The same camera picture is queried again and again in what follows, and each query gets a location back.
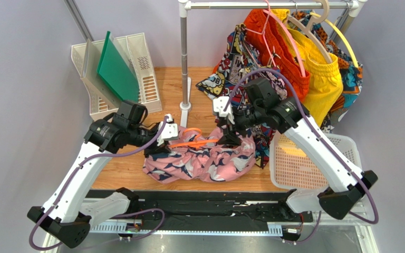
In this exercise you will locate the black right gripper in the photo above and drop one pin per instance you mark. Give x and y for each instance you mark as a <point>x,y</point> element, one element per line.
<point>228,128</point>

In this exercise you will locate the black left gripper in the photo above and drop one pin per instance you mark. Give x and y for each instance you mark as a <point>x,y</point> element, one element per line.
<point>156,148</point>

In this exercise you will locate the pink shark print shorts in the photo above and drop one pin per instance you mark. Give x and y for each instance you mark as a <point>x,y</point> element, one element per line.
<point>209,163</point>

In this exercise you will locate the orange plastic hanger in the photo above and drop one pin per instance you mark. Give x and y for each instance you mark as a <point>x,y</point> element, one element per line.
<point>195,143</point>

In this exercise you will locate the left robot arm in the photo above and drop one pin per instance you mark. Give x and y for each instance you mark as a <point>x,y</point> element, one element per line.
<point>63,219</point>

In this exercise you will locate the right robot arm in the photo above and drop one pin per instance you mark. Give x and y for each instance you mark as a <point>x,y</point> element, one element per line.
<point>347,183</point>

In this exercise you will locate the comic print shorts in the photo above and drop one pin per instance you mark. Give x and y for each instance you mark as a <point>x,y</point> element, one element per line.
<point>240,58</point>

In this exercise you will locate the pink plastic hanger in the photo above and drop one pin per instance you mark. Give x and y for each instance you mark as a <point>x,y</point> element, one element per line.
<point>286,38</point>

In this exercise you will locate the yellow shorts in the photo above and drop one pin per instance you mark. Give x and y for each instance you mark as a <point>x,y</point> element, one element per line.
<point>325,85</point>

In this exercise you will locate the blue orange patterned shorts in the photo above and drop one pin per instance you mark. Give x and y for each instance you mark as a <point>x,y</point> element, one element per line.
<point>351,78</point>

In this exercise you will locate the yellow plastic hanger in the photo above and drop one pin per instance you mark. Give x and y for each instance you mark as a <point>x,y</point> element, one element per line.
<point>321,33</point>

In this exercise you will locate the white plastic laundry basket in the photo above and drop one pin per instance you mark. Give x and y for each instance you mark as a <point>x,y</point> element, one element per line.
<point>291,168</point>

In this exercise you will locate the green plastic board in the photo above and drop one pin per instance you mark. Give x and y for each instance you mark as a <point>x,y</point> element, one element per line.
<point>114,70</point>

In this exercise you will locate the white plastic file rack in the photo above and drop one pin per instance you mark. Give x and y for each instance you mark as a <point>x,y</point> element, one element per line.
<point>137,54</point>

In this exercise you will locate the grey plastic board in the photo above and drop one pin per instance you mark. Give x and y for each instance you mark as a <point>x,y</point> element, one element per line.
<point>91,78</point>

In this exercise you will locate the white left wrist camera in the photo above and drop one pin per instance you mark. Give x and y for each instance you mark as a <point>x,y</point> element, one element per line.
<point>170,130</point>

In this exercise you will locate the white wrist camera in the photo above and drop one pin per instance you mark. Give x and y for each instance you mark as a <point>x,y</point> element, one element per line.
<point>170,130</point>
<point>222,108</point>

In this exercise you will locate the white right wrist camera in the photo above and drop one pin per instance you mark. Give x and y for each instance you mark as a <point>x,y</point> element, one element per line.
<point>222,108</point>

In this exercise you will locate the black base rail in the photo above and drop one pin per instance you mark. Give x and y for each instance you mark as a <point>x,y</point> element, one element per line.
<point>217,211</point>

